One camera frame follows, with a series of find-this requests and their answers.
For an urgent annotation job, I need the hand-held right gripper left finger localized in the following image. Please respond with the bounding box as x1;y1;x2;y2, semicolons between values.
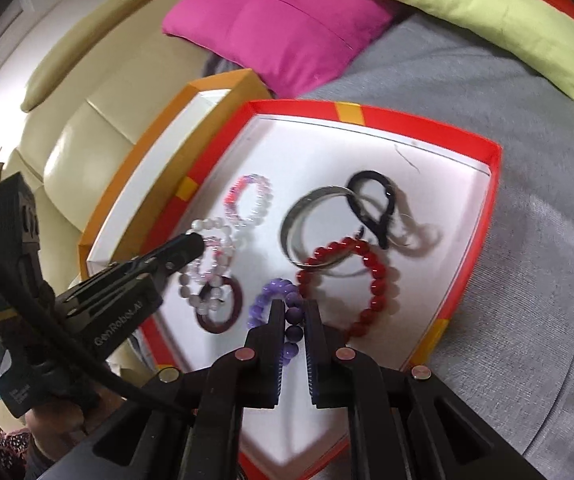
52;299;288;480

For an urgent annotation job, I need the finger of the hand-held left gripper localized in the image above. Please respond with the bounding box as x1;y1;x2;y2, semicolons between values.
112;232;207;287

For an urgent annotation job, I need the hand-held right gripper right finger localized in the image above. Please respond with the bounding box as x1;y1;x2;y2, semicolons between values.
303;299;545;480

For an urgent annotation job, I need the white bead bracelet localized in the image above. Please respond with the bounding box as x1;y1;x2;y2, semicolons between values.
177;217;241;310

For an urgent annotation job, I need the purple bead bracelet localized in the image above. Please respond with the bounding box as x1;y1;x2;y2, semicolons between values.
247;278;304;366

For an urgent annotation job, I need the maroon hair tie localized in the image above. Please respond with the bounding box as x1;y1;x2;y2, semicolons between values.
195;275;245;334

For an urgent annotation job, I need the pink clear bead bracelet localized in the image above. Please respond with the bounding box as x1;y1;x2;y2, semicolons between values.
222;173;272;226

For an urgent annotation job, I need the red bead bracelet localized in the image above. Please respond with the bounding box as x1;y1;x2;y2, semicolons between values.
295;239;392;344

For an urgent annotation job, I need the silver metal bangle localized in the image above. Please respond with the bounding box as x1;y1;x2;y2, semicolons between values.
280;185;364;274

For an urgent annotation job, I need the red jewelry box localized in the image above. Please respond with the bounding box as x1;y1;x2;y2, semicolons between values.
138;99;503;479

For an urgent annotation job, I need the black cord bracelet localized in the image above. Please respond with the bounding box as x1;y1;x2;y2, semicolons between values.
346;170;399;251

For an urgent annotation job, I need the person's left hand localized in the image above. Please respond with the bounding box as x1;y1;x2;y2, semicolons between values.
24;389;119;467

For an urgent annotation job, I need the orange box lid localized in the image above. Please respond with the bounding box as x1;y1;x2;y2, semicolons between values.
77;68;272;282

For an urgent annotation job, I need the beige leather sofa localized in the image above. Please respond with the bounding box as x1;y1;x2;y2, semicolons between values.
0;0;220;438

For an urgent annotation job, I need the dark patterned clothing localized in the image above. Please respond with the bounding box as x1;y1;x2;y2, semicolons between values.
0;429;34;480

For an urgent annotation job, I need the magenta cushion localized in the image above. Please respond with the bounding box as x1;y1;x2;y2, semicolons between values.
161;0;409;100

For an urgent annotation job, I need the grey blanket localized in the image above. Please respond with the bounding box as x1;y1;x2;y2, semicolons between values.
204;10;574;467

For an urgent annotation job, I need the lime green pillow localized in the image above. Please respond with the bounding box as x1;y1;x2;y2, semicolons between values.
298;0;574;125

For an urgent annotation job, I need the black cable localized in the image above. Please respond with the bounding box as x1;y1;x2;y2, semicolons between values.
0;219;194;412

